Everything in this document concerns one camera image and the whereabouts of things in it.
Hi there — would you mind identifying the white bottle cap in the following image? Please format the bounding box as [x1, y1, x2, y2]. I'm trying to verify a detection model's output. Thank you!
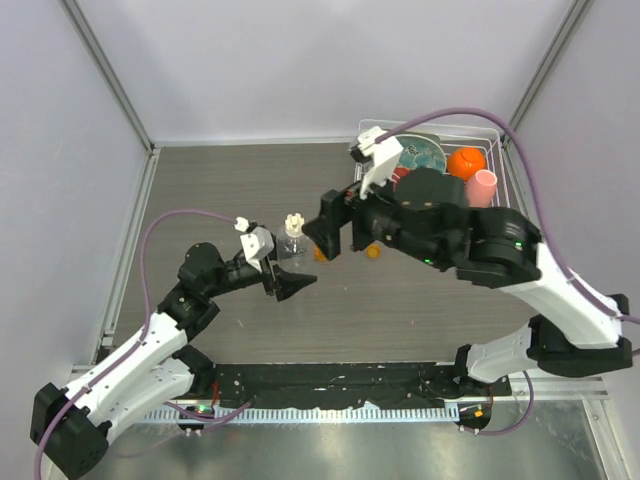
[284, 212, 305, 238]

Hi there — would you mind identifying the orange bottle cap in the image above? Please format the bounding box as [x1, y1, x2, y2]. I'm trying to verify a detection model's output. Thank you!
[365, 244, 381, 259]

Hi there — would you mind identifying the red teal floral plate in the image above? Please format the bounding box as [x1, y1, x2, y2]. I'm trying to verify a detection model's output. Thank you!
[392, 133, 447, 181]

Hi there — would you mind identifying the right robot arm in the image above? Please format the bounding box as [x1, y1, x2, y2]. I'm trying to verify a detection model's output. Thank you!
[303, 167, 633, 395]

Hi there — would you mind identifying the white wire dish rack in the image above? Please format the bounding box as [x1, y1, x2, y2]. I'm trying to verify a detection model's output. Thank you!
[352, 118, 512, 209]

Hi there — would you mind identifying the orange bowl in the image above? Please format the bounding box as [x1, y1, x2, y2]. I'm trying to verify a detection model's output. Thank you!
[447, 147, 487, 182]

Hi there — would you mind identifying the pink cup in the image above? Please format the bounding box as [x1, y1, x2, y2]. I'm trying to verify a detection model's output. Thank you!
[465, 169, 497, 208]

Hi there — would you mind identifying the orange filled bottle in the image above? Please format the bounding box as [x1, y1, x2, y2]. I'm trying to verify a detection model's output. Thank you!
[313, 245, 327, 263]

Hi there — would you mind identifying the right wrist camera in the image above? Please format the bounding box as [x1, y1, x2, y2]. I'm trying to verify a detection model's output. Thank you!
[349, 126, 404, 200]

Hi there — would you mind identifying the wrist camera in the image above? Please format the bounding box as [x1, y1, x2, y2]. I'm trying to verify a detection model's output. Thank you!
[349, 126, 404, 200]
[240, 226, 274, 272]

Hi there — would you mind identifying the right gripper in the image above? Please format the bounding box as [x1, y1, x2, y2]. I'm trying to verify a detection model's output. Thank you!
[300, 162, 445, 271]

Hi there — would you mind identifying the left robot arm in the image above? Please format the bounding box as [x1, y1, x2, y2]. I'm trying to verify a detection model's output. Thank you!
[30, 243, 317, 479]

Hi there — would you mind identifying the white cable duct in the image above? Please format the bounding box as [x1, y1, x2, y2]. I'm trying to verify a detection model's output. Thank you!
[135, 402, 459, 425]

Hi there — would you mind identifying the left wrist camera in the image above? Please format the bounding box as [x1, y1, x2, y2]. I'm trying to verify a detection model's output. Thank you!
[240, 226, 274, 272]

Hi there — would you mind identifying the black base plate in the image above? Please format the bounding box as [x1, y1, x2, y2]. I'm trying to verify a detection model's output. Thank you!
[212, 362, 512, 410]

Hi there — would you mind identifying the clear bottle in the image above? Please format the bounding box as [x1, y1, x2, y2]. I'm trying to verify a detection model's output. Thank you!
[276, 225, 313, 274]

